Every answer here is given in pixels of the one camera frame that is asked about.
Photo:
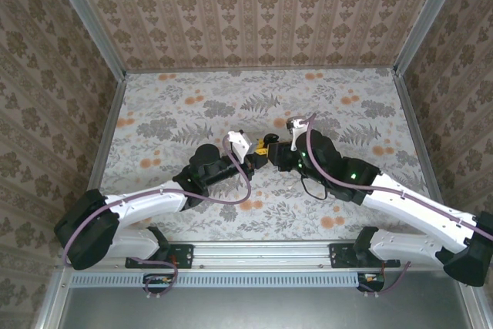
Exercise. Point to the black connector box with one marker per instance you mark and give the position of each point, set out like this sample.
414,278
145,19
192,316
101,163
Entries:
371,280
158,280

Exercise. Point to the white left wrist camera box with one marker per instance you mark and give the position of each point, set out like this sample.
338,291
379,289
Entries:
239,144

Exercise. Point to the floral printed tablecloth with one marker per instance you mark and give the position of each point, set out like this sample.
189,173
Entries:
231,105

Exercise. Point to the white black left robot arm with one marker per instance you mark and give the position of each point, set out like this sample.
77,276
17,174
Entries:
146,200

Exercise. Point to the grey metal sheet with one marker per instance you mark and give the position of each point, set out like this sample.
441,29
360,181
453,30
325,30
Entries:
250,309

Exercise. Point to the aluminium rear frame post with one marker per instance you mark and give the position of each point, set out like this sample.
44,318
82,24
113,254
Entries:
84,17
427,17

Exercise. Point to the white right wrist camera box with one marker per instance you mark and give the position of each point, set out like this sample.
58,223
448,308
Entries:
296,132

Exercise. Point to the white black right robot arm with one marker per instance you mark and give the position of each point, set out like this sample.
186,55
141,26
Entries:
404,205

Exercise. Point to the aluminium table side rail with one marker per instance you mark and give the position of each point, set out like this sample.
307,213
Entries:
109,132
418,132

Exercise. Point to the aluminium front frame post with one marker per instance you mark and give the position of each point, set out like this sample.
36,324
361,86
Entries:
52,306
477,313

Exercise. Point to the aluminium frame post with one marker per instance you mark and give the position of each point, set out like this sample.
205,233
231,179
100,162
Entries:
477,313
84,17
52,306
427,17

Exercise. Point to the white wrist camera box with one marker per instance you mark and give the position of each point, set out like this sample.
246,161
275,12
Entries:
239,144
296,132

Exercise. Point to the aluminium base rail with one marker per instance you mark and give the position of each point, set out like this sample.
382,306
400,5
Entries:
262,256

